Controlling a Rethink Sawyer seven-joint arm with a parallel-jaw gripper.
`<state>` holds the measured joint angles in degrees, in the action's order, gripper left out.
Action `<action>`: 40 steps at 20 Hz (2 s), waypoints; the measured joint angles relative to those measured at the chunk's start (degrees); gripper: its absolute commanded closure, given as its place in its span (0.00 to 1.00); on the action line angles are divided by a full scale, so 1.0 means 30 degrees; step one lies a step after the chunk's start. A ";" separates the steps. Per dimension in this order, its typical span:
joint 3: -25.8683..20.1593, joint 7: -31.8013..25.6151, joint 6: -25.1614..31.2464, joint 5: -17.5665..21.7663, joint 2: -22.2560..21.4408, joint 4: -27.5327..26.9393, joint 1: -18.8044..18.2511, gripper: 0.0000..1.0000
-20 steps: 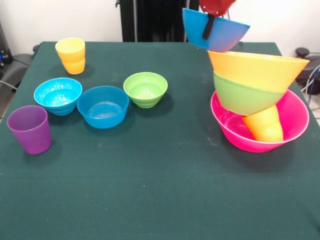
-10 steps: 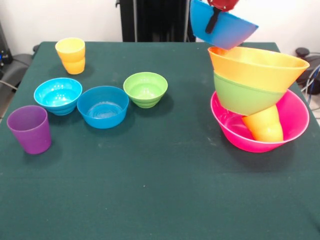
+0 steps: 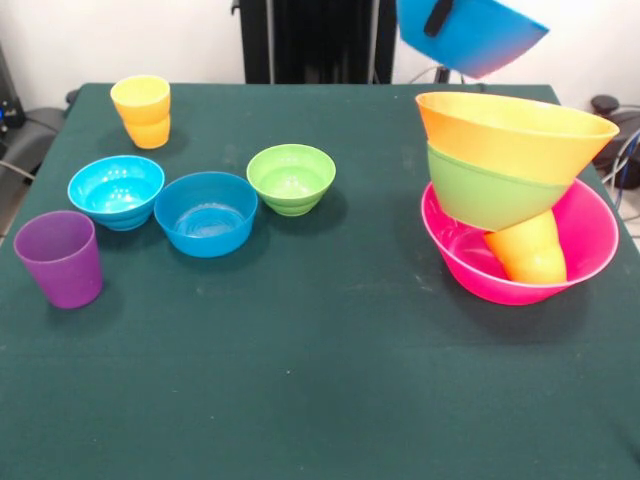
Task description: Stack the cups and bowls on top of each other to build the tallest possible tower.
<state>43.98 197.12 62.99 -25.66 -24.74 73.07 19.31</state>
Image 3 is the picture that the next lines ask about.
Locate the black power plug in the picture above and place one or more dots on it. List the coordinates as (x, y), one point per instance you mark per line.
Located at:
(442, 75)

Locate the large orange bowl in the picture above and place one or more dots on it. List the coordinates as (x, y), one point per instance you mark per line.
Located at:
(500, 140)

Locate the dark green tablecloth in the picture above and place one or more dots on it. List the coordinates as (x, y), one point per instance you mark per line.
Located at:
(150, 375)

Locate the small green bowl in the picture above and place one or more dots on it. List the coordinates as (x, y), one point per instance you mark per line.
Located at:
(290, 180)

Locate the medium blue bowl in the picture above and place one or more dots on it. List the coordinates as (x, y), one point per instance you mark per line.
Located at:
(480, 35)

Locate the large green bowl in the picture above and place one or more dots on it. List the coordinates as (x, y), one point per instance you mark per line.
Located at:
(475, 195)

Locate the yellow cup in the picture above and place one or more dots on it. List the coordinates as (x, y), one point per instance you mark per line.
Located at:
(142, 115)

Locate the black computer tower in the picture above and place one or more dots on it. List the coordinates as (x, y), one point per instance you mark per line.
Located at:
(10, 100)

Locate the dark blue bowl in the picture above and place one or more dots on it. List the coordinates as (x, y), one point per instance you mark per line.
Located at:
(205, 220)

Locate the large pink bowl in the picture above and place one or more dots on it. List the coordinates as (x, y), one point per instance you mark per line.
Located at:
(590, 235)

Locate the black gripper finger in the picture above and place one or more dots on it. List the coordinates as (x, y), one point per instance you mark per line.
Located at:
(437, 17)

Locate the small light blue bowl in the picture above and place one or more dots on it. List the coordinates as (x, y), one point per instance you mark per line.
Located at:
(117, 192)

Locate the orange cup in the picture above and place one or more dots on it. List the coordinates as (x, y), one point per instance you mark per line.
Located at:
(535, 255)

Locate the purple cup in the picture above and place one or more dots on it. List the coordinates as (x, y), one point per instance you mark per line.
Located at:
(60, 265)

